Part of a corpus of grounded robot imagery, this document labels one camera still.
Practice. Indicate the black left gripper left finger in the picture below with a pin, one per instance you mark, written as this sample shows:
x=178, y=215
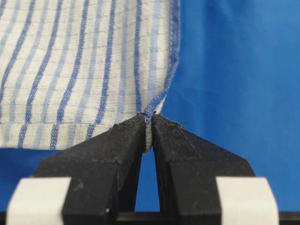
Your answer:
x=86, y=184

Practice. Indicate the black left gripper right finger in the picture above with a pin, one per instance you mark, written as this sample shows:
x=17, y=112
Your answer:
x=201, y=183

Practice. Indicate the white blue striped towel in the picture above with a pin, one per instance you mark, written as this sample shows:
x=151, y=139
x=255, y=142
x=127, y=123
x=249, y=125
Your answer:
x=71, y=69

